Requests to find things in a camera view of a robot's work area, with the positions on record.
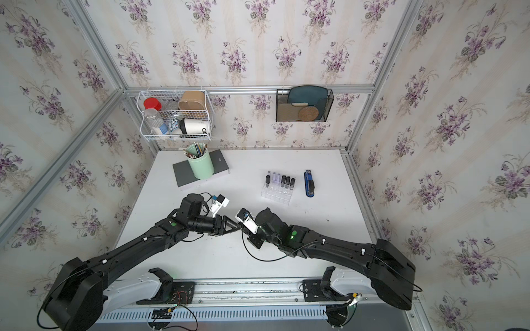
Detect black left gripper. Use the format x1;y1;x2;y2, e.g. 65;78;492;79
188;217;242;239

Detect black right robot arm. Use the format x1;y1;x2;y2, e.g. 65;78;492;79
237;208;418;311

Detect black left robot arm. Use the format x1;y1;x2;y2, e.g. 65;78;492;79
39;194;241;330

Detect green pen cup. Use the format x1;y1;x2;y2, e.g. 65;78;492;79
185;143;215;180

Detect blue black stapler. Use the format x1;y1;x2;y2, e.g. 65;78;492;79
304;170;315;198

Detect white black cylinder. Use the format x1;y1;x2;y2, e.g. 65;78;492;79
179;117;211;135

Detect clear plastic bottle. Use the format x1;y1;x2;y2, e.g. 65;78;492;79
144;108;168;135

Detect brown cardboard box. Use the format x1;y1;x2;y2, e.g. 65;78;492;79
178;90;207;110

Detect round cork coaster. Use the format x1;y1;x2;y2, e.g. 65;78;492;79
298;106;320;121

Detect red lid jar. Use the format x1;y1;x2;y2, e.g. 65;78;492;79
143;97;162;111

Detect teal plate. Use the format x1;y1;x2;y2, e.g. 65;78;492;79
288;85;328;120

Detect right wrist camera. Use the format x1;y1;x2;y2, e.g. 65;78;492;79
235;208;259;234

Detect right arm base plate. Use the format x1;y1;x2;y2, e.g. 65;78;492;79
301;279;353;302

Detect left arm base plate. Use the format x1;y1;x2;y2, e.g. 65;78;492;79
136;281;196;305

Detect white wire basket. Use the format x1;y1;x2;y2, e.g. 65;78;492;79
136;89;215;142

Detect black mesh wall holder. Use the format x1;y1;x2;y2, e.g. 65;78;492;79
275;88;335;122

